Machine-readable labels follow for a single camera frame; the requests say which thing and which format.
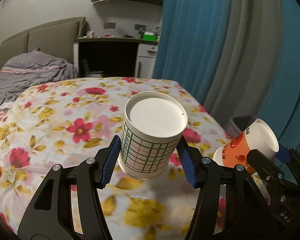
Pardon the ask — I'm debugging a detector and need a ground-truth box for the grey trash bin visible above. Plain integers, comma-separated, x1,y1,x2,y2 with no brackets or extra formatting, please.
226,114,256,139

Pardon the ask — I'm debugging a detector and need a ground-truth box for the green box on desk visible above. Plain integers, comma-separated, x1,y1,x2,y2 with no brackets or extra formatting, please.
142,32,158,42

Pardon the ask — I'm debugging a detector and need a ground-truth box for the green grid paper cup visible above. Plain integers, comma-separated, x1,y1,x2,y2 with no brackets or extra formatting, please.
118,91,188,180

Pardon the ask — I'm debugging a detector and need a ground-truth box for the grey upholstered headboard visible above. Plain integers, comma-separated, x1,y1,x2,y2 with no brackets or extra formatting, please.
0,17,86,69

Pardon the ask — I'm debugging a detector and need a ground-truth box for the blue grey curtain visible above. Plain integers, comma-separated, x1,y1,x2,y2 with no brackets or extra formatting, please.
153,0,300,152

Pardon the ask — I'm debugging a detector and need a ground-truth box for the floral bed sheet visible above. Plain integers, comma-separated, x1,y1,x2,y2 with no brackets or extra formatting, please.
0,77,230,239

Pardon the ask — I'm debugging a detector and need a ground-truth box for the grey striped duvet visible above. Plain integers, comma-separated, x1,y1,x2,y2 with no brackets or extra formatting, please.
0,49,78,122

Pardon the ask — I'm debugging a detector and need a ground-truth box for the orange paper cup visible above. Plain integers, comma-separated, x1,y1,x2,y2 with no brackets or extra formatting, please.
213,119,280,174

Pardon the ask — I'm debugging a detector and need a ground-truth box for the dark desk with drawers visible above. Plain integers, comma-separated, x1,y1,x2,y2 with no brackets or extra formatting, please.
74,37,158,78

